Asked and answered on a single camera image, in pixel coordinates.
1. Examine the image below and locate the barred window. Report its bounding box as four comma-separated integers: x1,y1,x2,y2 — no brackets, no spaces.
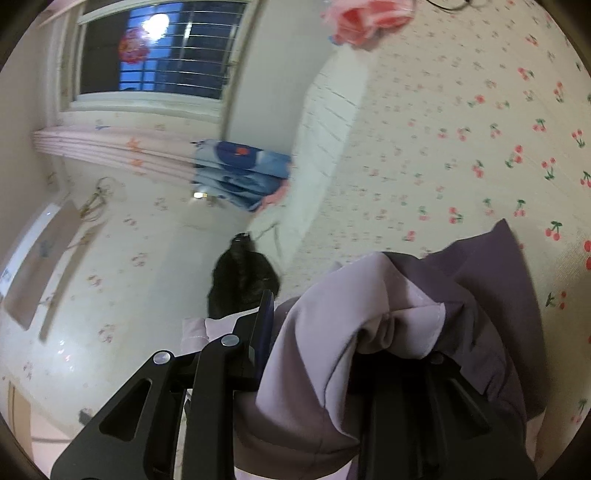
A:
58,0,259,112

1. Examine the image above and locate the blue cartoon curtain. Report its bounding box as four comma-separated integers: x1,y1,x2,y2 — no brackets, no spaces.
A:
33,124,293,213

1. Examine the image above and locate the white striped quilt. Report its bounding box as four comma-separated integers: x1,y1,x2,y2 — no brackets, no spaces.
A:
249,46,370,273

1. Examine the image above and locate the pink cloth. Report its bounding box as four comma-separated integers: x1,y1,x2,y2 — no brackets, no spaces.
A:
256,182,291,213

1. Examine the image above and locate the red window decoration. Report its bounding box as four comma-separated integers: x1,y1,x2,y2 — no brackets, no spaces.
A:
117,27,153,66

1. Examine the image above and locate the lavender and purple jacket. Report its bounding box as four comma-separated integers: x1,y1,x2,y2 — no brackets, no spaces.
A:
181,218,548,480

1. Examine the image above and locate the cherry-print bed sheet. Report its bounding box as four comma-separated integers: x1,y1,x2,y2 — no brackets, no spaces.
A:
277,0,591,480

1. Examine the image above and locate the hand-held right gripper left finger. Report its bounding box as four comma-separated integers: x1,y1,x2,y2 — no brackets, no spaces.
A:
50,290,276,480

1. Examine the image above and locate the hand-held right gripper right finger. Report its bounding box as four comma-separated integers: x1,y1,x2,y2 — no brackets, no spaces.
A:
358,353,539,480

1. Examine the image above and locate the pink plastic bag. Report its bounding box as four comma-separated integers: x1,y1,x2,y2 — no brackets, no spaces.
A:
322,0,416,47

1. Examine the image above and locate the black jacket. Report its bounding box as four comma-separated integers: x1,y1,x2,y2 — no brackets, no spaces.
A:
206,233,281,320

